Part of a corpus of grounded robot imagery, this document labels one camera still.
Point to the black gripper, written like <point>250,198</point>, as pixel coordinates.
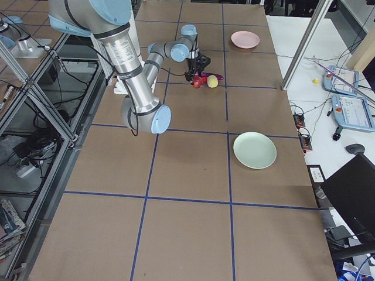
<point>191,65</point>

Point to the green yellow apple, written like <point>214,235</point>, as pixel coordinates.
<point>212,82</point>

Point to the purple eggplant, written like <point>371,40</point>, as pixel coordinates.
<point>219,77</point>

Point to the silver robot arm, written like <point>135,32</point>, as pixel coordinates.
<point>109,23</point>
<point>184,49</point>

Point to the pink plate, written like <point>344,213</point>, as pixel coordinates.
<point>245,39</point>

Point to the green plate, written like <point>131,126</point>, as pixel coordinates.
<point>254,150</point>

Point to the orange circuit board far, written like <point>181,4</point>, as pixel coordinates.
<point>299,120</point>

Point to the orange circuit board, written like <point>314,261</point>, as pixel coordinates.
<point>305,141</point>
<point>299,120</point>

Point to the orange circuit board near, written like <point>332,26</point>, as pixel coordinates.
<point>305,141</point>

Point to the blue teach pendant far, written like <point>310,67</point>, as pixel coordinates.
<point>341,80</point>

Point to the blue teach pendant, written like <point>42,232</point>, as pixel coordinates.
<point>352,113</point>
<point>341,80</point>

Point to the white label card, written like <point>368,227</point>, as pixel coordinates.
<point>317,175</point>

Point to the blue teach pendant near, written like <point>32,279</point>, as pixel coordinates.
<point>352,113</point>

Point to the black office chair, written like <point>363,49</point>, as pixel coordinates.
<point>350,190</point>

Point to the aluminium frame post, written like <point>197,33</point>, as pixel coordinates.
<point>318,15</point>

